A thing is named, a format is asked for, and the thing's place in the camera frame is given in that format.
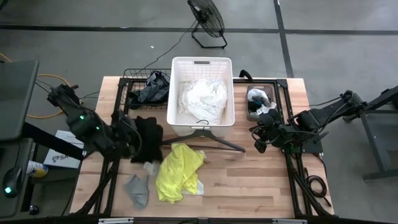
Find white printed box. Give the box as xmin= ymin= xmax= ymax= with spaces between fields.
xmin=43 ymin=129 xmax=86 ymax=169

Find dark grey monitor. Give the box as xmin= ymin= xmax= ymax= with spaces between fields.
xmin=0 ymin=60 xmax=40 ymax=142

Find large white garment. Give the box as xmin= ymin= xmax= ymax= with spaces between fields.
xmin=177 ymin=77 xmax=229 ymax=125

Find black fan power cable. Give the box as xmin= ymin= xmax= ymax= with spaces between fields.
xmin=133 ymin=20 xmax=198 ymax=77

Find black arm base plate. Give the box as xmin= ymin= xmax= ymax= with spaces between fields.
xmin=279 ymin=136 xmax=324 ymax=155

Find black garment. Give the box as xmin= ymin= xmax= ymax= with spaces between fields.
xmin=130 ymin=115 xmax=164 ymax=164

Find yellow extension cord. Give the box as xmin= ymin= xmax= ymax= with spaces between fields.
xmin=0 ymin=52 xmax=72 ymax=119

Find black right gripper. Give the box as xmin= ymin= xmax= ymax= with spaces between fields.
xmin=249 ymin=108 xmax=283 ymax=154

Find black side table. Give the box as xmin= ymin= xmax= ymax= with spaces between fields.
xmin=345 ymin=85 xmax=398 ymax=181

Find black floor fan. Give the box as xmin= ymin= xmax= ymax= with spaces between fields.
xmin=187 ymin=0 xmax=228 ymax=50

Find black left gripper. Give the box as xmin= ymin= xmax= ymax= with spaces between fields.
xmin=109 ymin=108 xmax=142 ymax=159

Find coiled black cable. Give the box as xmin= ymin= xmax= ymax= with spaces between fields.
xmin=303 ymin=167 xmax=332 ymax=208

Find black grey Puma shorts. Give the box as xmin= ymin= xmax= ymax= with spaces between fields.
xmin=136 ymin=70 xmax=171 ymax=105

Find black wire basket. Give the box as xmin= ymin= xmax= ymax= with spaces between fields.
xmin=123 ymin=68 xmax=172 ymax=111

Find black computer mouse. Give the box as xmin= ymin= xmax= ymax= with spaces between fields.
xmin=2 ymin=167 xmax=23 ymax=199

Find black metal table frame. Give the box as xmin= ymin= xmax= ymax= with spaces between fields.
xmin=73 ymin=77 xmax=335 ymax=218

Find translucent grey plastic bin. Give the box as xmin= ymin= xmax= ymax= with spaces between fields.
xmin=246 ymin=83 xmax=277 ymax=122

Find small black cloth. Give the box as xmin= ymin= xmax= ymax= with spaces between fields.
xmin=248 ymin=101 xmax=264 ymax=115

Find black clothes hanger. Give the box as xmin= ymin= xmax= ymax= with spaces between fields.
xmin=160 ymin=119 xmax=246 ymax=153

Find dark side desk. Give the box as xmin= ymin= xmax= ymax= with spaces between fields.
xmin=0 ymin=136 xmax=35 ymax=218

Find white plastic laundry basket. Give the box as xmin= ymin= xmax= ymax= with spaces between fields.
xmin=166 ymin=56 xmax=236 ymax=138

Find black curved handle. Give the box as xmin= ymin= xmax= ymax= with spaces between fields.
xmin=238 ymin=70 xmax=254 ymax=82

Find grey blue sock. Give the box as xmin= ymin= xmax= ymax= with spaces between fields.
xmin=252 ymin=95 xmax=271 ymax=108

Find white yellow can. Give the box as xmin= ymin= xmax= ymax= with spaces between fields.
xmin=26 ymin=160 xmax=49 ymax=179

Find yellow shirt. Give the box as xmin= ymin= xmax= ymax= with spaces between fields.
xmin=155 ymin=142 xmax=206 ymax=205

